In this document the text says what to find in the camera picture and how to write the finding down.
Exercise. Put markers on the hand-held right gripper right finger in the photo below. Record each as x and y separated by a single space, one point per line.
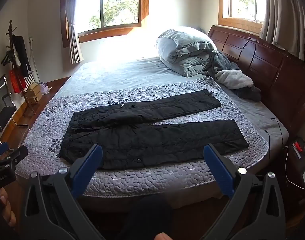
216 167

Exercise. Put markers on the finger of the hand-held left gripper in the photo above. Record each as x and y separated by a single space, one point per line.
0 149
12 156

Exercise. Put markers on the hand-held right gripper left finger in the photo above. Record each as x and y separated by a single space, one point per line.
92 162

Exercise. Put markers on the black pants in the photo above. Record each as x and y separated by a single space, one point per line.
142 140

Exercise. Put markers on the person's left hand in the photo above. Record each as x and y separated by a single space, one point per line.
6 212

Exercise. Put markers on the person's right hand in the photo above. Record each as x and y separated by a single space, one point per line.
165 237

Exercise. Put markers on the grey leaf-patterned quilt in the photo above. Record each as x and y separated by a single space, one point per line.
167 176

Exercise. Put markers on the cardboard box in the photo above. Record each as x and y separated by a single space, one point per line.
33 98
34 88

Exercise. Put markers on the red bag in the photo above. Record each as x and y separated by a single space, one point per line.
16 81

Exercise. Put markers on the small white round appliance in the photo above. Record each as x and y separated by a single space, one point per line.
45 88

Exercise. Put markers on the person's black trouser leg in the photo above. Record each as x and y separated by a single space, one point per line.
145 217

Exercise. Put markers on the dark wooden nightstand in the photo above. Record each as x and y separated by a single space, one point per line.
295 170

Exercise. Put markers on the red black device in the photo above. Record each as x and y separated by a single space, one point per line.
298 146

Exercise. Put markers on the white fleece garment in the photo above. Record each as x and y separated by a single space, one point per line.
236 78

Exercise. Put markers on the grey blue bed sheet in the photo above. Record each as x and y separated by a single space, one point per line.
117 75

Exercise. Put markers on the black hanging garment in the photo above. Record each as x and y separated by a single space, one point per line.
22 52

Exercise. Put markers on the dark grey fleece blanket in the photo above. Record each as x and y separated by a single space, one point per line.
222 61

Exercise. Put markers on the wooden coat rack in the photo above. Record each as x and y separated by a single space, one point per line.
11 40

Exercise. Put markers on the dark wooden headboard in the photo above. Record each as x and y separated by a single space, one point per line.
275 70

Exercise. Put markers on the folded light blue duvet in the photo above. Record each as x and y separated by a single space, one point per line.
187 52

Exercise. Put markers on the beige curtain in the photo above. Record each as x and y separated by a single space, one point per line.
73 40
287 17

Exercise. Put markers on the wide wooden framed window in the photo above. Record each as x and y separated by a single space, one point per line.
112 5

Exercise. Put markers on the narrow wooden framed window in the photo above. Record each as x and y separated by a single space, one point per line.
242 2

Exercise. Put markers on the chrome frame chair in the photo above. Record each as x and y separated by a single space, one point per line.
3 110

